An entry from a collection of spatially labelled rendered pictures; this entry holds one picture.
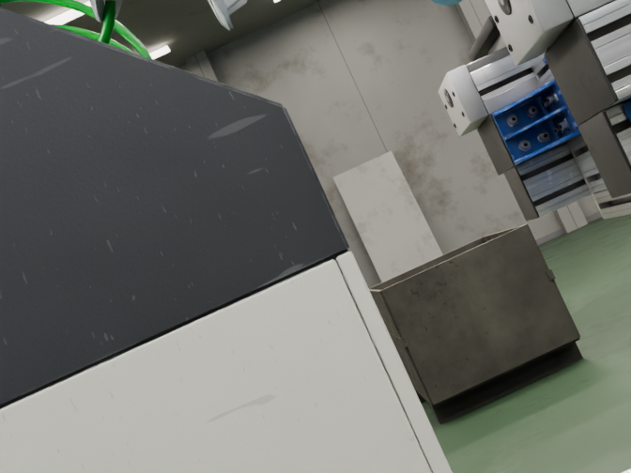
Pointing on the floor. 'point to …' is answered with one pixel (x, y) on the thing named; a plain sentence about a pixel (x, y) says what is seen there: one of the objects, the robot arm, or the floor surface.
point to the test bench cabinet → (239, 394)
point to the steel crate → (478, 322)
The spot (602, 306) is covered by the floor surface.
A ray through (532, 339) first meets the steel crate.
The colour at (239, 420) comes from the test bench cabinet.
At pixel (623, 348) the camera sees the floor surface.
